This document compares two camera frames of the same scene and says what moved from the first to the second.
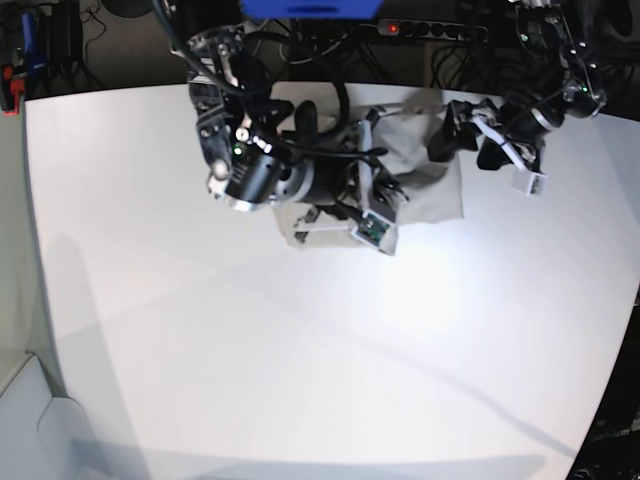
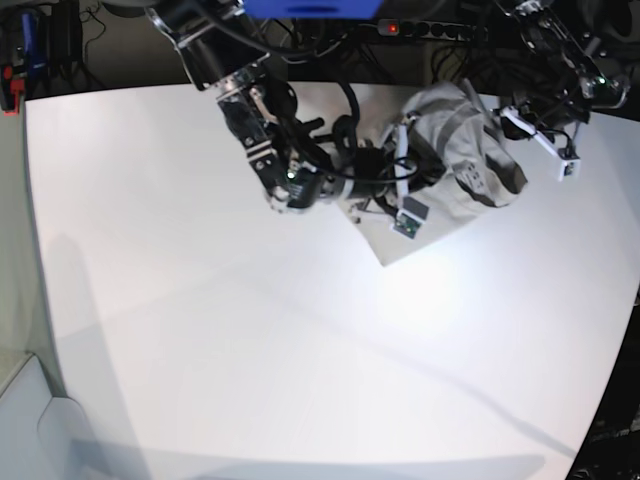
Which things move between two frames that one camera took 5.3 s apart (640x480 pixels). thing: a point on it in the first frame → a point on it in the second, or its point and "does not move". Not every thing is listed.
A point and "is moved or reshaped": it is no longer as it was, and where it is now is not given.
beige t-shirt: [415, 140] is moved or reshaped
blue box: [310, 9] does not move
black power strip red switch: [446, 30] does not move
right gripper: [520, 127] → [547, 115]
